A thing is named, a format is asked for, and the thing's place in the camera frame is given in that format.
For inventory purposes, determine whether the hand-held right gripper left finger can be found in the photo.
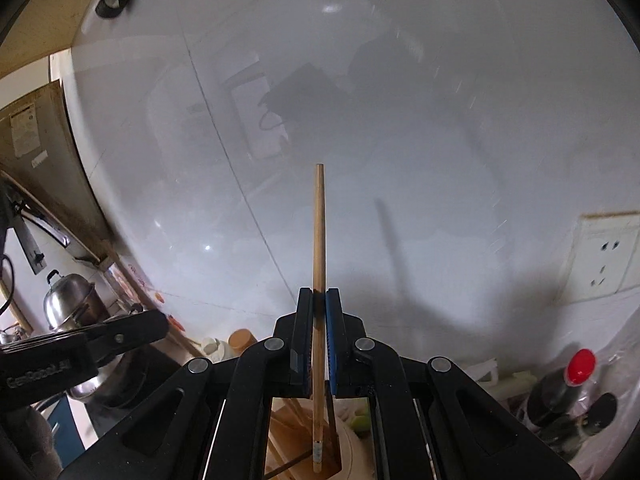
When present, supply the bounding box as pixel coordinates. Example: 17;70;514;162
60;287;316;480

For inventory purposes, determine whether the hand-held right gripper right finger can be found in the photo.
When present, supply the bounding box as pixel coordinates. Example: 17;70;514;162
325;287;584;480

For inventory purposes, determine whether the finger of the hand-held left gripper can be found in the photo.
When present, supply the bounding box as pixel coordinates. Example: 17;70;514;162
82;309;171;365

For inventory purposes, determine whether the light bamboo chopstick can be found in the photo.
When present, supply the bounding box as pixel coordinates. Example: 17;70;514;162
311;163;327;474

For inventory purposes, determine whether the beige utensil holder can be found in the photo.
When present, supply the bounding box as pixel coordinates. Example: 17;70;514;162
268;396;374;480

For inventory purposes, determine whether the person's left forearm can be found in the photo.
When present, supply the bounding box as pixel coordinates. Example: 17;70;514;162
0;402;52;480

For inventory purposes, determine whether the steel wok with lid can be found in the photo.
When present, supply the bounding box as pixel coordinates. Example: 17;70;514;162
67;350;166;409

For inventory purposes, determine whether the blue kitchen cabinet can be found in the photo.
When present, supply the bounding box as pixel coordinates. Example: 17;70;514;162
37;394;86;456

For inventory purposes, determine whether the dark sauce bottle brown cap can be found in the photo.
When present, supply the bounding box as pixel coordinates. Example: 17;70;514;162
227;328;259;361

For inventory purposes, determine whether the steel steamer pot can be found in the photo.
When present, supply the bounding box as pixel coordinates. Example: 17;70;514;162
42;269;109;334

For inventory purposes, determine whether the black range hood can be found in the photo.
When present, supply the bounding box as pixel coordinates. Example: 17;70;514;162
0;80;119;274

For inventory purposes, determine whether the red capped dark bottle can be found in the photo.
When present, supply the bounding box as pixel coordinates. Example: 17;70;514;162
524;348;599;431

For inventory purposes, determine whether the soy sauce bottle orange label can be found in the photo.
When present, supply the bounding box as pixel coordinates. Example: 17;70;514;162
544;392;619;456

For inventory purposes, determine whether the white wall socket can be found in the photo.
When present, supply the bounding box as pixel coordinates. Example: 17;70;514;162
567;209;640;306

